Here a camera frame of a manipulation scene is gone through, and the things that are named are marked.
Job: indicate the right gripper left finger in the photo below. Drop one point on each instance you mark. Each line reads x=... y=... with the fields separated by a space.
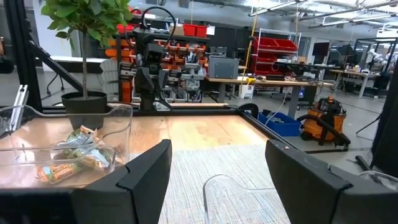
x=140 y=193

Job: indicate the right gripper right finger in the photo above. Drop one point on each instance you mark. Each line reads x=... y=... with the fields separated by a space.
x=304 y=193

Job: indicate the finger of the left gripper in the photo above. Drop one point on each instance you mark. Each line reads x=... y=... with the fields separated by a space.
x=144 y=81
x=164 y=81

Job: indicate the green yellow granola bar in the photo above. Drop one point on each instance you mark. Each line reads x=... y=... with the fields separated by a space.
x=79 y=137

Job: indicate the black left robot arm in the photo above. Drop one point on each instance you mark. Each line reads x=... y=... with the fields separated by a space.
x=147 y=102

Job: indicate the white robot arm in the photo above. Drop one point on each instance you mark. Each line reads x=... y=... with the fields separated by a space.
x=377 y=56

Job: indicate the orange parts bin rack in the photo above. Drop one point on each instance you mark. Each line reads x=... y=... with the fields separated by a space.
x=183 y=56

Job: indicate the red parts bin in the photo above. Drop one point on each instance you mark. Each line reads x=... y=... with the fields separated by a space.
x=189 y=30
x=201 y=31
x=125 y=29

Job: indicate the clear plastic storage bin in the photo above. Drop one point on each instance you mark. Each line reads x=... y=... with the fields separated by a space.
x=118 y=133

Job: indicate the grey metal box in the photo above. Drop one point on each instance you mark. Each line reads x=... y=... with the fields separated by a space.
x=223 y=67

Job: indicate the grey woven mat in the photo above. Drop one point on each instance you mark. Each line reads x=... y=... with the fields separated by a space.
x=199 y=174

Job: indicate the green potted plant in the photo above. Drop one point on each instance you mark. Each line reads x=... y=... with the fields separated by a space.
x=84 y=104

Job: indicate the white table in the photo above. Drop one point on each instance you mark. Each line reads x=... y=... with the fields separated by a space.
x=74 y=59

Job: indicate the black floor tube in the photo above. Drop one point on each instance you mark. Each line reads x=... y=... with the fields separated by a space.
x=363 y=162

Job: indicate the clear plastic bag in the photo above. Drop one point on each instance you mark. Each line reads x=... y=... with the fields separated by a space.
x=236 y=202

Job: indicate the blue storage crate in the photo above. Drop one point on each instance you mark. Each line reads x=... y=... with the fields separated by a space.
x=280 y=126

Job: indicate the orange shop vacuum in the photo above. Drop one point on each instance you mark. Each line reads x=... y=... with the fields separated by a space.
x=323 y=121

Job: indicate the white bucket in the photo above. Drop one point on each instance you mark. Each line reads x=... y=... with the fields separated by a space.
x=247 y=91

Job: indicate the black backdrop screen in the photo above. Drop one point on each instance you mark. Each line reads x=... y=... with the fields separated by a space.
x=388 y=124

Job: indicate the wooden workbench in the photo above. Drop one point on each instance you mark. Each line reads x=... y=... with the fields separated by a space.
x=280 y=83

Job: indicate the silver aluminium extrusion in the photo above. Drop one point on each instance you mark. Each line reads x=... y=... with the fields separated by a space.
x=19 y=99

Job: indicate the wooden lab table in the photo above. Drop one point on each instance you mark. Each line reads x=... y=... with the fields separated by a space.
x=354 y=74

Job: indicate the fluorescent ceiling light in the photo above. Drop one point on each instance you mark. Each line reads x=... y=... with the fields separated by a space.
x=273 y=7
x=357 y=20

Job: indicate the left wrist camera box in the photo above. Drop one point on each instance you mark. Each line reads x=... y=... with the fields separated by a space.
x=153 y=54

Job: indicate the black station frame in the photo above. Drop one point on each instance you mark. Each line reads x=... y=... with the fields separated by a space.
x=376 y=40

